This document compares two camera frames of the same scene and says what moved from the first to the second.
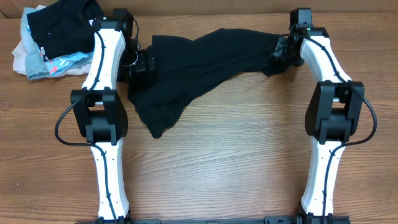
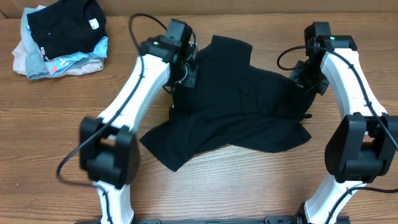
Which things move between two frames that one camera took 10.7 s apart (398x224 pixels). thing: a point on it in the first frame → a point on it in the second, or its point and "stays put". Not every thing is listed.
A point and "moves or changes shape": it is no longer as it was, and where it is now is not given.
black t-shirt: (185, 68) moves or changes shape
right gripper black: (278, 50) → (301, 73)
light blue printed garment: (63, 63) stays put
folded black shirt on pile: (65, 28) stays put
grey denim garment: (35, 65) stays put
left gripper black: (144, 63) → (189, 80)
